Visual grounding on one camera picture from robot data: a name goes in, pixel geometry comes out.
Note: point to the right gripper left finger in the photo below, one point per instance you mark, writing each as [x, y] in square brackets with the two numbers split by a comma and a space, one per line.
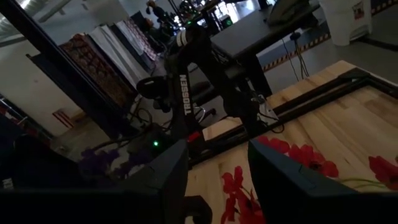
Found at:
[168, 174]

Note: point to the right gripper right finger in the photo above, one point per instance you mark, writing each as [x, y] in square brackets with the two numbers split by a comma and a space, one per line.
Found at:
[280, 174]

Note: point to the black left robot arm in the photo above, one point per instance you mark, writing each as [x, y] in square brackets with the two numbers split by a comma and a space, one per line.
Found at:
[185, 93]

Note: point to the red artificial flower bunch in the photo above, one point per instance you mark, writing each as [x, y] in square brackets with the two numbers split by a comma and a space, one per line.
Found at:
[311, 160]

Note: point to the brown patterned board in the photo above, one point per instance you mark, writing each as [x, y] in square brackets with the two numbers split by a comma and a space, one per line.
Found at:
[93, 68]

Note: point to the white board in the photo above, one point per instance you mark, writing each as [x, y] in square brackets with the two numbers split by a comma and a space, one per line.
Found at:
[115, 49]

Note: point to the dark grey desk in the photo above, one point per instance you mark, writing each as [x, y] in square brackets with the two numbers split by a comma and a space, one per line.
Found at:
[248, 34]

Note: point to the person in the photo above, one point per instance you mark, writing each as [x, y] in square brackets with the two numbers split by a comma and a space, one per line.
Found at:
[157, 11]

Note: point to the white container with sticker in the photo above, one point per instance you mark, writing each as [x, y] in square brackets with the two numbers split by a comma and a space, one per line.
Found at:
[342, 18]

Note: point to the black aluminium table frame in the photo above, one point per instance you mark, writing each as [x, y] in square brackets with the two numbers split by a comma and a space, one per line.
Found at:
[357, 76]

